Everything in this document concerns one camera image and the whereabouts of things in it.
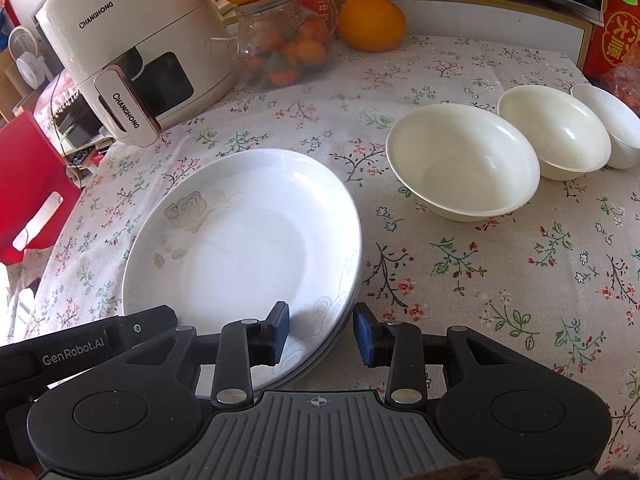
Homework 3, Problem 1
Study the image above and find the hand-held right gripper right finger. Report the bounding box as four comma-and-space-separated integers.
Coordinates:
352, 302, 521, 407

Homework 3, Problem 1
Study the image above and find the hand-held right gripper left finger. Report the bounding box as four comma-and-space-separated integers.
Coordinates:
122, 301, 292, 408

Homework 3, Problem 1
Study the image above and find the white flower print plate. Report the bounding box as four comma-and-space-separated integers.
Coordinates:
121, 148, 362, 391

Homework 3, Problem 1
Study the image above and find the cream bowl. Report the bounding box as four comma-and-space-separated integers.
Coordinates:
497, 85, 612, 181
385, 103, 542, 222

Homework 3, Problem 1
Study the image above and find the white bowl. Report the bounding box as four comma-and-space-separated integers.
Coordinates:
570, 83, 640, 170

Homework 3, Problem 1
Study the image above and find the floral tablecloth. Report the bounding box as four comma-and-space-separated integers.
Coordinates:
10, 35, 640, 461

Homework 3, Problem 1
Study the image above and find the red plastic chair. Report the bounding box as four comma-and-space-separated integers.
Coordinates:
0, 110, 76, 266

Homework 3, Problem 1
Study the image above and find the black device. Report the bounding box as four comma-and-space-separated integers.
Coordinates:
55, 92, 118, 150

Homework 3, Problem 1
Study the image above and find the pink lace cloth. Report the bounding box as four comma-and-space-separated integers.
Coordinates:
39, 67, 86, 122

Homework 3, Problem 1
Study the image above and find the glass jar of small oranges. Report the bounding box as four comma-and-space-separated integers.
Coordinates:
235, 0, 333, 87

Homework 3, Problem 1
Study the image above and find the white desk fan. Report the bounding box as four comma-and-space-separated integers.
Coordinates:
7, 27, 51, 92

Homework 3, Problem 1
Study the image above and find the large orange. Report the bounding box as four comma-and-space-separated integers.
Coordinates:
337, 0, 407, 52

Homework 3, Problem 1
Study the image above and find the red and white cup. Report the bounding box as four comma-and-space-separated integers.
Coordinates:
294, 0, 346, 36

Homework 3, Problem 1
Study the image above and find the white air fryer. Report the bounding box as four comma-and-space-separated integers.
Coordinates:
34, 0, 238, 147

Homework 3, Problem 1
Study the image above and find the plastic bag of small oranges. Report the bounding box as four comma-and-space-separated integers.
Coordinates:
597, 62, 640, 111

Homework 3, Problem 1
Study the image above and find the red gift box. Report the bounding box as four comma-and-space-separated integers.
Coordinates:
584, 0, 640, 86

